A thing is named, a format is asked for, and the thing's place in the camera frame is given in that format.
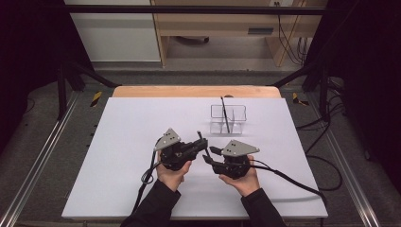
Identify right yellow clamp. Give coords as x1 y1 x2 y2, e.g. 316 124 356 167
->
291 92 310 107

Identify clear acrylic organizer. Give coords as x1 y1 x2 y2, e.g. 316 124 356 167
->
209 104 248 136

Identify black floor cables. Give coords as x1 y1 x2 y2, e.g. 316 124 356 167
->
296 79 345 192

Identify black pen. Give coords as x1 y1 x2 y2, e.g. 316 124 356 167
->
220 96 231 134
197 131 213 159

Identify black metal stand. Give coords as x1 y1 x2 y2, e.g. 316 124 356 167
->
270 61 332 122
56 60 122 121

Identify white board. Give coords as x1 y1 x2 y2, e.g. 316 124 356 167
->
61 96 329 219

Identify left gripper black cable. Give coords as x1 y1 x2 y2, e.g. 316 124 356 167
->
131 148 163 216

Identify person's right hand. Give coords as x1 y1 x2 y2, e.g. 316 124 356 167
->
218 155 261 198

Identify hanging black cables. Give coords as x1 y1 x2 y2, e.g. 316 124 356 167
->
276 1 308 65

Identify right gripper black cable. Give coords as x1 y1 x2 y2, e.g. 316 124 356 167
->
250 159 329 206

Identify white cabinet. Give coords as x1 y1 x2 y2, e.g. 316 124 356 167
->
62 0 162 63

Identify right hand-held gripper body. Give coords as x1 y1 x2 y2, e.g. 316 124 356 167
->
211 139 261 179

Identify yellow clamp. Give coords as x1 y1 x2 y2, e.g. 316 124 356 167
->
291 92 310 107
90 91 103 108

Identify left yellow clamp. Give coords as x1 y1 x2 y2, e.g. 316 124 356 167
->
90 91 103 108

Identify wooden desk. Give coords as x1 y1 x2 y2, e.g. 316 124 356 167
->
150 0 329 68

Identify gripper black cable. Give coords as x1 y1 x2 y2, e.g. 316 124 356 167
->
250 159 329 206
131 148 163 216

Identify person's left hand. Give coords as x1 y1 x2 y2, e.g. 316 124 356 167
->
156 150 193 193

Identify black horizontal frame bar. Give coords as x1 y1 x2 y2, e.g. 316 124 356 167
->
62 4 327 15

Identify black curtain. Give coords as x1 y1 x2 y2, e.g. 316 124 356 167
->
305 0 401 197
0 0 93 152

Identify aluminium floor rail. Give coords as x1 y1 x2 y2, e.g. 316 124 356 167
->
306 94 382 227
0 91 81 227

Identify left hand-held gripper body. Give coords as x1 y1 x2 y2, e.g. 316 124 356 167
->
154 127 193 172

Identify wooden table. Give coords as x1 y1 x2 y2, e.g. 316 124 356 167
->
112 85 282 98

